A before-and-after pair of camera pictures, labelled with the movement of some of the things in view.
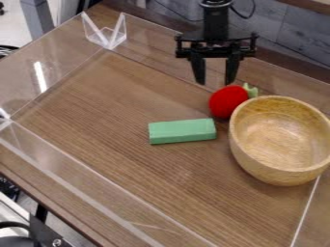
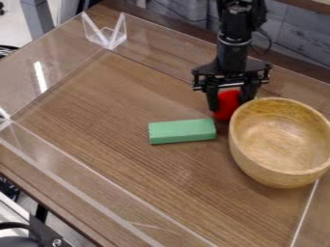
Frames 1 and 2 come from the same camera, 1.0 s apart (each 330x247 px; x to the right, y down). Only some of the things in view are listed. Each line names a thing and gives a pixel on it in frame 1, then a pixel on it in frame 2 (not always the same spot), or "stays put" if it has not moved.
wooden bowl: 278,138 stays put
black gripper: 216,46 to 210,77
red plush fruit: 225,98 stays put
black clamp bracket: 43,234 stays put
